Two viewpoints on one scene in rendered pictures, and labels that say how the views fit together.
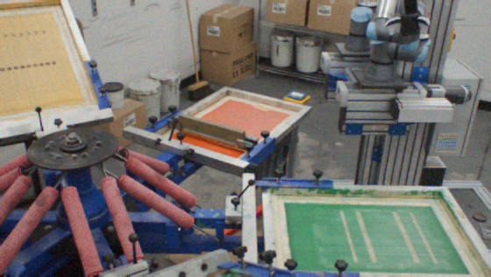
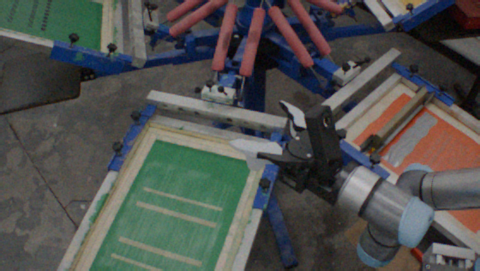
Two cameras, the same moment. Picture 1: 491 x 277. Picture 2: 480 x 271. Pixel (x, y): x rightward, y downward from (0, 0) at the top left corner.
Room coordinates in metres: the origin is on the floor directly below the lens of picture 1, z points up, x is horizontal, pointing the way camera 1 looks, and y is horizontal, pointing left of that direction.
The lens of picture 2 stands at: (1.95, -1.08, 2.24)
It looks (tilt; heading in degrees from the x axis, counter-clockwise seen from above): 50 degrees down; 107
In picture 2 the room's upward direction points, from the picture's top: straight up
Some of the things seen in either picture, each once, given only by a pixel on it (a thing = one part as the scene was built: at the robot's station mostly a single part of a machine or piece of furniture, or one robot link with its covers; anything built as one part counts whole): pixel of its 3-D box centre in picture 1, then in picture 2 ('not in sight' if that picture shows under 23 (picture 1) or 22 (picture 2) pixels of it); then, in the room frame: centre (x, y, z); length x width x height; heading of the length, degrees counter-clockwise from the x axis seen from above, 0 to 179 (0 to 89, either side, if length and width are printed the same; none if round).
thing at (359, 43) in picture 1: (358, 39); not in sight; (2.88, -0.67, 1.31); 0.15 x 0.15 x 0.10
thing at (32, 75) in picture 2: not in sight; (123, 64); (0.91, 0.24, 0.91); 1.34 x 0.40 x 0.08; 31
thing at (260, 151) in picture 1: (256, 154); (354, 158); (2.06, -0.07, 0.97); 0.30 x 0.05 x 0.07; 151
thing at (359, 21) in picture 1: (360, 20); not in sight; (2.88, -0.67, 1.42); 0.13 x 0.12 x 0.14; 156
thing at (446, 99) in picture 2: (163, 126); (423, 89); (2.34, 0.42, 0.97); 0.30 x 0.05 x 0.07; 151
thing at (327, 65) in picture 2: (167, 159); (334, 74); (1.92, 0.33, 1.02); 0.17 x 0.06 x 0.05; 151
